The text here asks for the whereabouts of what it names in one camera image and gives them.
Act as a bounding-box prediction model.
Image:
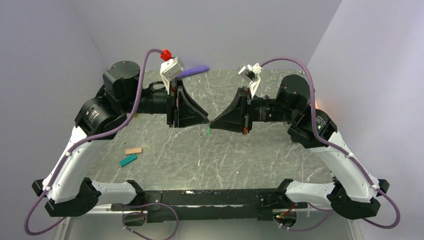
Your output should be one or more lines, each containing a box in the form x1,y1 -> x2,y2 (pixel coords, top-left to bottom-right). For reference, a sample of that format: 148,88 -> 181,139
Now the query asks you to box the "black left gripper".
121,77 -> 210,128

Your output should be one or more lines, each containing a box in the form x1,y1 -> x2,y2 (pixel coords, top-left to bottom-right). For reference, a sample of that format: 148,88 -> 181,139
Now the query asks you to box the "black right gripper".
210,85 -> 299,134

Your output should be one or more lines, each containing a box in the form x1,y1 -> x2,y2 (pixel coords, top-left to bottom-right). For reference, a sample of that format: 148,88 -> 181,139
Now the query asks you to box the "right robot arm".
210,74 -> 390,220

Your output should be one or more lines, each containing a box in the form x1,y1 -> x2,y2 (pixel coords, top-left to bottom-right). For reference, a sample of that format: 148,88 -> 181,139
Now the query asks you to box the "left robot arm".
32,61 -> 209,217

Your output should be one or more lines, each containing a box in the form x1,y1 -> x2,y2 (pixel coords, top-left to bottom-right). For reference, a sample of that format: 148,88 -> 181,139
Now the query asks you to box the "purple flashlight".
178,66 -> 210,78

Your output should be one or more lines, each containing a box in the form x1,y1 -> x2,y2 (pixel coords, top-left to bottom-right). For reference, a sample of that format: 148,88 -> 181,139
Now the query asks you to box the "tan wooden block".
125,147 -> 143,155

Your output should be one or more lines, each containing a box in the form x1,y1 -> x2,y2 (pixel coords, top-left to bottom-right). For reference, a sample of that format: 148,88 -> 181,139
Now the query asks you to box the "teal wooden block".
119,153 -> 137,167

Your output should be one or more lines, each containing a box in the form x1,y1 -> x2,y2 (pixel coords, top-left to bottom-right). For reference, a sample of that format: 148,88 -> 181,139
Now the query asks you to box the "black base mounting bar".
110,188 -> 309,223

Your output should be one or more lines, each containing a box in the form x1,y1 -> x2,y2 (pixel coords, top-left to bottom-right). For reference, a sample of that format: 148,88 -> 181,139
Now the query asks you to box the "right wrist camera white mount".
238,63 -> 263,98

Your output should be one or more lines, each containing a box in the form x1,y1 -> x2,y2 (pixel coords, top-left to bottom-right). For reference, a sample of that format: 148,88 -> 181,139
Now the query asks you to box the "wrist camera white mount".
238,63 -> 263,98
159,49 -> 185,94

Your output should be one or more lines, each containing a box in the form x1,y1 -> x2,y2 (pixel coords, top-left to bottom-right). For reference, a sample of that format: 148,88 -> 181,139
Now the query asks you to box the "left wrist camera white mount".
159,49 -> 185,94

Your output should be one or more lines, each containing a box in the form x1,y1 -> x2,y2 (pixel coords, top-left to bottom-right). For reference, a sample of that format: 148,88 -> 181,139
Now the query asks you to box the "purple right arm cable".
260,56 -> 401,230

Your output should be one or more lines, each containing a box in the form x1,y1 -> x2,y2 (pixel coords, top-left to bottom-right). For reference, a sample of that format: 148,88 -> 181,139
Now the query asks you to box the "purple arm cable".
23,48 -> 164,236
260,56 -> 401,230

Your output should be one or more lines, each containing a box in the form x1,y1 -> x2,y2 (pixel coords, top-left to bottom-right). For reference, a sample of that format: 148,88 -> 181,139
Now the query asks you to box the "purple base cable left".
121,202 -> 180,240

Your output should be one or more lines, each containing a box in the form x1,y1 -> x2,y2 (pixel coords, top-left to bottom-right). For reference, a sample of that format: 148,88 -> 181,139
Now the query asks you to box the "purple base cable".
121,202 -> 180,240
273,202 -> 334,232

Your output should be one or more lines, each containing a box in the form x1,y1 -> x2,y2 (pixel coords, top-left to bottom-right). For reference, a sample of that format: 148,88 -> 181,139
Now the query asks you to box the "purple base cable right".
273,202 -> 334,232

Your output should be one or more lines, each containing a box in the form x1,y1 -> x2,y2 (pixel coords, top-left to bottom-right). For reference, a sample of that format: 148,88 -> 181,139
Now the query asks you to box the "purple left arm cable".
23,48 -> 164,236

